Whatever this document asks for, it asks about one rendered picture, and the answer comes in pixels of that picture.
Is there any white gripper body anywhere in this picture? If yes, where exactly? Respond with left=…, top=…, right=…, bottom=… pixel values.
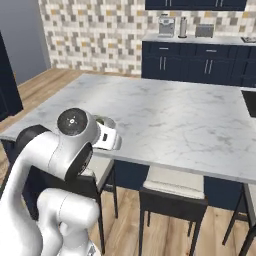
left=92, top=127, right=123, bottom=151

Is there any dark blue island counter base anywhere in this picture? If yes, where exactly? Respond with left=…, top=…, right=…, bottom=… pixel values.
left=0, top=139, right=256, bottom=214

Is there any black stool with cream cushion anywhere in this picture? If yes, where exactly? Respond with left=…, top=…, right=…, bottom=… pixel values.
left=138, top=165, right=210, bottom=256
left=221, top=182, right=256, bottom=256
left=78, top=155, right=120, bottom=255

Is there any dark blue lower cupboard run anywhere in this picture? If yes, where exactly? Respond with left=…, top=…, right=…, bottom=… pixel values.
left=141, top=40, right=256, bottom=89

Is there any dark blue tall cupboard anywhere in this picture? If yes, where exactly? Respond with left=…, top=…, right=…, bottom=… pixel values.
left=0, top=31, right=25, bottom=123

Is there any silver coffee machine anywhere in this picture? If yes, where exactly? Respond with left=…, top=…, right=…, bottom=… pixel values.
left=157, top=14, right=176, bottom=39

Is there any steel paper towel holder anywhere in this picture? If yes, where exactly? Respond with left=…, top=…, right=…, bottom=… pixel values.
left=178, top=16, right=189, bottom=39

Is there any black sink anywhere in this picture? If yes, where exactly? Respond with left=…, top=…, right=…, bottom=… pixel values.
left=241, top=89, right=256, bottom=119

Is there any silver toaster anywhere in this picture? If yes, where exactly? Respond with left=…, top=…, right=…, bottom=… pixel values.
left=194, top=23, right=216, bottom=39

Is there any black hob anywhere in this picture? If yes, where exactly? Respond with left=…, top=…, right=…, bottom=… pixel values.
left=240, top=35, right=256, bottom=44

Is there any dark blue wall cupboard run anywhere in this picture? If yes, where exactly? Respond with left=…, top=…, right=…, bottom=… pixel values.
left=144, top=0, right=249, bottom=12

